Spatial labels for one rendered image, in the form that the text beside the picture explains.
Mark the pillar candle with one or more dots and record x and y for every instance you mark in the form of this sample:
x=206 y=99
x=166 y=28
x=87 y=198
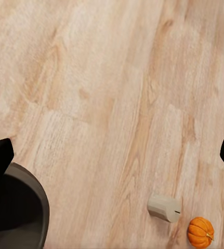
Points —
x=164 y=207

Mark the pumpkin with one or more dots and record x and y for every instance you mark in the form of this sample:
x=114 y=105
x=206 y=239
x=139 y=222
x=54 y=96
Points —
x=200 y=233

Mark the cauldron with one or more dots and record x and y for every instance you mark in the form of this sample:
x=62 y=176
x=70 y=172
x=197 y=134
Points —
x=24 y=210

